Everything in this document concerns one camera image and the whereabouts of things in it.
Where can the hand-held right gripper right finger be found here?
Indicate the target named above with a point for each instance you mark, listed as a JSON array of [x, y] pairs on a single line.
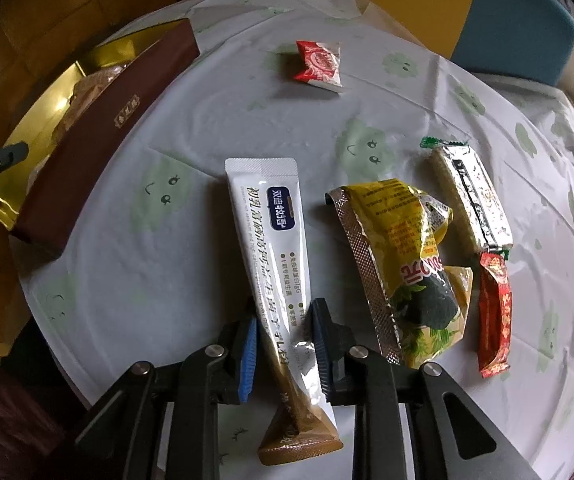
[[323, 355]]

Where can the grey yellow blue chair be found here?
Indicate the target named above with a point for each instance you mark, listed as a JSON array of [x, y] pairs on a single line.
[[507, 25]]

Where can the red orange small snack packet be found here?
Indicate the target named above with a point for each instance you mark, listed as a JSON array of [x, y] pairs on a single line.
[[494, 320]]

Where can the white printed tablecloth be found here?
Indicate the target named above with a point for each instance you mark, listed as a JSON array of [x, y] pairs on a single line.
[[192, 125]]

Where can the red white small snack packet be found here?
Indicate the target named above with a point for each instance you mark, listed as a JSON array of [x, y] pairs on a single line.
[[317, 65]]

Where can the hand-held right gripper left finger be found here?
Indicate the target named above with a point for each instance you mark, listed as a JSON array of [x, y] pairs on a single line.
[[248, 360]]

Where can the yellow snack packet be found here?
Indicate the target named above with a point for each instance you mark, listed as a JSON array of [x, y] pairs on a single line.
[[392, 230]]

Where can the white long sachet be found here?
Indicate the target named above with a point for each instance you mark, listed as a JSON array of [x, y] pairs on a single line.
[[267, 240]]

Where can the dark red cloth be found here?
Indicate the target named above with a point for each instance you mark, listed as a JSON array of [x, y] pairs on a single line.
[[7, 420]]

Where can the silver rice cracker packet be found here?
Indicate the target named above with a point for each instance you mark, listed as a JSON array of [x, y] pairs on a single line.
[[472, 195]]

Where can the clear nut snack packet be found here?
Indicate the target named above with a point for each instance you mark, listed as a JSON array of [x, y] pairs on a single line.
[[84, 100]]

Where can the gold tin box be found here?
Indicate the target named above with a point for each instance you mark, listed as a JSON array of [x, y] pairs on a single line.
[[107, 135]]

